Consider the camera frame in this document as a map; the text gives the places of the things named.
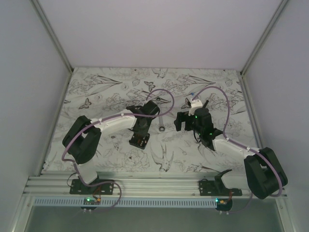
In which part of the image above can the black fuse box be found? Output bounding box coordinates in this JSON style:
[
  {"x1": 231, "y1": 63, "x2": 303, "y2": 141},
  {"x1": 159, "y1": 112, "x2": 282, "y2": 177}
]
[{"x1": 129, "y1": 133, "x2": 150, "y2": 150}]

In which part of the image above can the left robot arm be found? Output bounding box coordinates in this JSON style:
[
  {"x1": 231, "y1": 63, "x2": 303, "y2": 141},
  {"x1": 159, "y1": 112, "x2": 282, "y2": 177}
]
[{"x1": 62, "y1": 101, "x2": 160, "y2": 194}]

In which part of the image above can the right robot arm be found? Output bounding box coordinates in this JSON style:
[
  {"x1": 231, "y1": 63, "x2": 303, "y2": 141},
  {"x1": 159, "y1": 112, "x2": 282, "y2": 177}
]
[{"x1": 174, "y1": 107, "x2": 288, "y2": 199}]

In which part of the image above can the open end wrench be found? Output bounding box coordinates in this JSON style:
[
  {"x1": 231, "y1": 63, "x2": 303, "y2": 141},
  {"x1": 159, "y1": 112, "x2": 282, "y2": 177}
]
[{"x1": 138, "y1": 90, "x2": 166, "y2": 105}]

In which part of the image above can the floral table mat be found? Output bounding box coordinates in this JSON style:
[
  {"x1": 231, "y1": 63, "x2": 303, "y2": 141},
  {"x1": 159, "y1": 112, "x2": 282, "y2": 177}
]
[{"x1": 43, "y1": 68, "x2": 256, "y2": 173}]

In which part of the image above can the right controller board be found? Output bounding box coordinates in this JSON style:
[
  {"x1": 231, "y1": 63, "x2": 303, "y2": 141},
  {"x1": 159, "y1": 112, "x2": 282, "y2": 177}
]
[{"x1": 215, "y1": 198, "x2": 232, "y2": 205}]

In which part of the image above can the controller board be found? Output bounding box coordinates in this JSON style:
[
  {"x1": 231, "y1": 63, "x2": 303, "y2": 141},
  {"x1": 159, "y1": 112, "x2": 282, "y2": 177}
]
[
  {"x1": 84, "y1": 197, "x2": 101, "y2": 205},
  {"x1": 215, "y1": 198, "x2": 232, "y2": 205}
]

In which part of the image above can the left controller board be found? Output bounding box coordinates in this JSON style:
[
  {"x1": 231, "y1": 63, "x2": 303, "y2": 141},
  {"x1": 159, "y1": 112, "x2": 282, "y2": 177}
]
[{"x1": 84, "y1": 197, "x2": 101, "y2": 205}]

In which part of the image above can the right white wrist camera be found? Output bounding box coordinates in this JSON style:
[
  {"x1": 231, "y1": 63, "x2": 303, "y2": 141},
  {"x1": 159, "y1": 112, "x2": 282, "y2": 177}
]
[{"x1": 188, "y1": 99, "x2": 203, "y2": 116}]

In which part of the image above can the ratchet ring wrench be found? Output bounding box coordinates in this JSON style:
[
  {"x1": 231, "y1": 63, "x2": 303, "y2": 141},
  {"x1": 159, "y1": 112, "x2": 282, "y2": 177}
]
[{"x1": 156, "y1": 97, "x2": 165, "y2": 132}]

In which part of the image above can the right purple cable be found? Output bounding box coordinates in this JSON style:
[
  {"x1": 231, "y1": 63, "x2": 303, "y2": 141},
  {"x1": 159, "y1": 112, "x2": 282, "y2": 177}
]
[{"x1": 192, "y1": 86, "x2": 283, "y2": 198}]

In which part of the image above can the purple cable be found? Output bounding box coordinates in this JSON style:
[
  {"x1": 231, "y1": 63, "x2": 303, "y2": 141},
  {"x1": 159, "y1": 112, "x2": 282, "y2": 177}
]
[
  {"x1": 192, "y1": 86, "x2": 283, "y2": 198},
  {"x1": 61, "y1": 88, "x2": 175, "y2": 187}
]

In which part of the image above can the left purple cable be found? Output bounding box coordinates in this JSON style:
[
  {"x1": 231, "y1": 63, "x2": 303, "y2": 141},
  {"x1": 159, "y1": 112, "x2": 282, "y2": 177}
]
[{"x1": 61, "y1": 88, "x2": 175, "y2": 187}]

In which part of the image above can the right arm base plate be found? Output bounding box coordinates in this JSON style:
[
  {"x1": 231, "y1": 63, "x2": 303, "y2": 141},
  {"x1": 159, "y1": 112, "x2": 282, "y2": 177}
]
[{"x1": 198, "y1": 179, "x2": 242, "y2": 196}]

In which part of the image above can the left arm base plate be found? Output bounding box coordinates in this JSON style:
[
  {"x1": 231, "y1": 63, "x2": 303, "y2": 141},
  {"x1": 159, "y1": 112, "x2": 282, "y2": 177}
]
[{"x1": 70, "y1": 179, "x2": 113, "y2": 195}]

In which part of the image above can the aluminium rail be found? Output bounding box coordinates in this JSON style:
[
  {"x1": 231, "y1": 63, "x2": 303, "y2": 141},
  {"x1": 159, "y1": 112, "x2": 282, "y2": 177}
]
[{"x1": 23, "y1": 175, "x2": 288, "y2": 198}]

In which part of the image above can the perforated cable duct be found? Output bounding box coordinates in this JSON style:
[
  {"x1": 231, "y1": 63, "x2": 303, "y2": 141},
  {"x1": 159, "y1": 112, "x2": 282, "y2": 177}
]
[{"x1": 33, "y1": 197, "x2": 217, "y2": 208}]

